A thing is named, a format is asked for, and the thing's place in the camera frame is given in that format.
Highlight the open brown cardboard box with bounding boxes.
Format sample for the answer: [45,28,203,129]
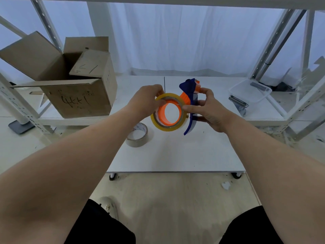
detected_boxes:
[0,31,118,119]

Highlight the grey metal bar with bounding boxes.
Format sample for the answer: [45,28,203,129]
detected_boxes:
[250,82,267,92]

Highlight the grey metal tool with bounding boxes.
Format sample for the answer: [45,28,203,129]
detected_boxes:
[228,95,249,117]

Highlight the yellowish clear tape roll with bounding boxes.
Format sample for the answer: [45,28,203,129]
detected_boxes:
[150,93,190,132]

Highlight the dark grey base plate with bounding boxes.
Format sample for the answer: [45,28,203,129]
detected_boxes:
[8,120,35,135]

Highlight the white curtain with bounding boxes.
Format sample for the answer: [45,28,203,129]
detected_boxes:
[87,2,288,77]

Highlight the light grey slipper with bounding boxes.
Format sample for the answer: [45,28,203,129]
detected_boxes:
[97,197,119,221]

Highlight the brownish clear tape roll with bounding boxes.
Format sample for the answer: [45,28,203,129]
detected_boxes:
[125,122,149,148]

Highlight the clear plastic container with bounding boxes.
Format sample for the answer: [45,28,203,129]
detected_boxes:
[228,78,273,105]

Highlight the black shorts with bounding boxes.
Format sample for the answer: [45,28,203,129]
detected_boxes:
[63,199,284,244]

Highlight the person's left hand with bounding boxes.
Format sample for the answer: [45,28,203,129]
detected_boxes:
[128,84,167,122]

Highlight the white metal shelf frame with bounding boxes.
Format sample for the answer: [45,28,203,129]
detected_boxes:
[0,0,325,141]

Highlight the person's right forearm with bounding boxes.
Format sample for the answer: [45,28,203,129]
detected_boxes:
[223,112,325,244]

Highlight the person's right hand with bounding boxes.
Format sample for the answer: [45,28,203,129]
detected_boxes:
[182,87,234,134]

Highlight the person's left forearm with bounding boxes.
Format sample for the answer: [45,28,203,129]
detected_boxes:
[0,105,143,244]

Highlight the blue and orange tape dispenser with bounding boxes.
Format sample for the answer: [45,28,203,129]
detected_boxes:
[155,78,201,136]

